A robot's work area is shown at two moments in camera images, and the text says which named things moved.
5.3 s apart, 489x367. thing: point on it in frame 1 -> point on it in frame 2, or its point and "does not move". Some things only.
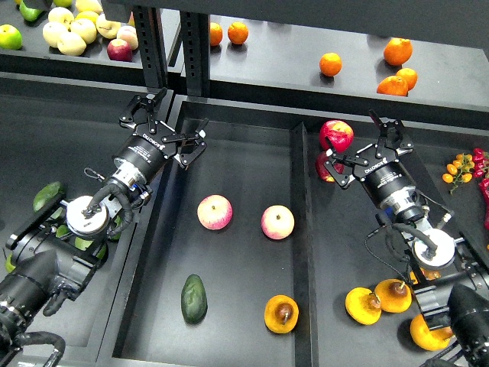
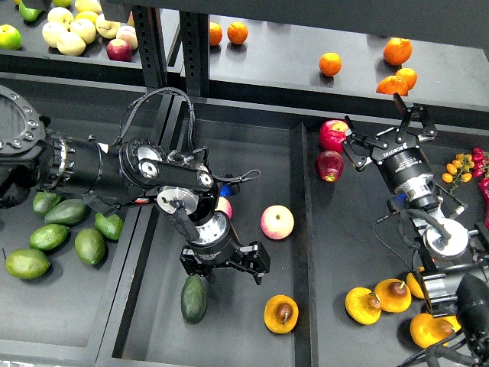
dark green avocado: (194, 300) does not move
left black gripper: (151, 144) -> (202, 260)
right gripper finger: (393, 132) -> (416, 121)
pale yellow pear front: (71, 43) does not move
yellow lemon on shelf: (87, 14) does not move
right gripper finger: (342, 179) -> (361, 147)
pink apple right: (277, 222) does not move
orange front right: (393, 86) does not move
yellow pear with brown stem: (281, 314) does not move
